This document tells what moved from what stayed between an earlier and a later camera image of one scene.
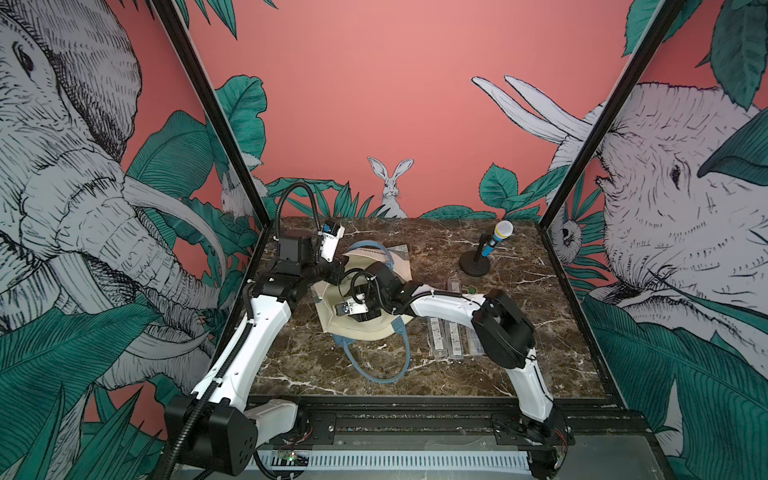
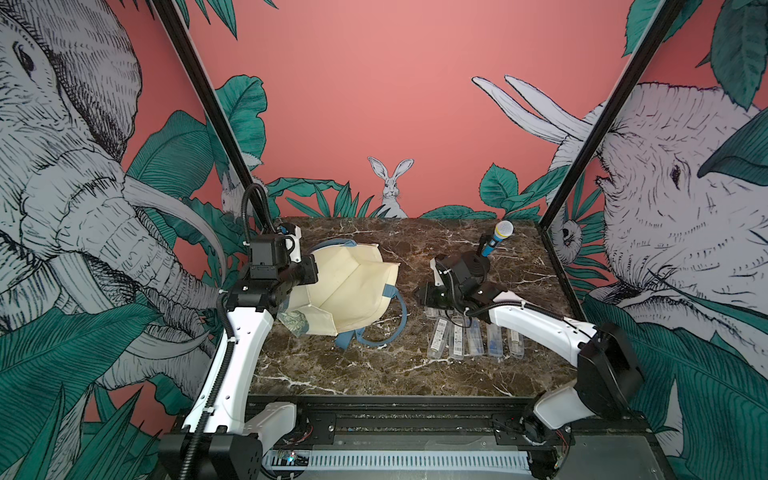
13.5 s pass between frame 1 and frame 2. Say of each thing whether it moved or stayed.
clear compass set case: moved
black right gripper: moved
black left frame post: stayed
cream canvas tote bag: moved
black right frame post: stayed
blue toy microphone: stayed
